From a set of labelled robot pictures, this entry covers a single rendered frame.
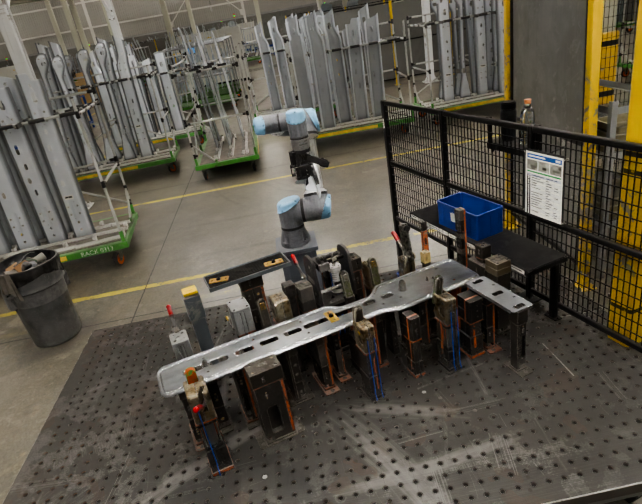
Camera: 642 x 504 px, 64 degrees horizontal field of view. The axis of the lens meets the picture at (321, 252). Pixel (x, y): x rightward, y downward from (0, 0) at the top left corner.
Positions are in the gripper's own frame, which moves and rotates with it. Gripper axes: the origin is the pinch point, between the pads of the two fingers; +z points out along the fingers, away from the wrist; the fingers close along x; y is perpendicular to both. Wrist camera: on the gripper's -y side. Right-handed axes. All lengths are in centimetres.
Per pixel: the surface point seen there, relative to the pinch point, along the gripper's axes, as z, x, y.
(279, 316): 42, 13, 30
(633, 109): -21, 71, -93
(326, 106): 78, -608, -266
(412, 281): 44, 22, -30
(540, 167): 6, 33, -90
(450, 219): 36, -5, -71
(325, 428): 74, 50, 30
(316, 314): 44, 19, 15
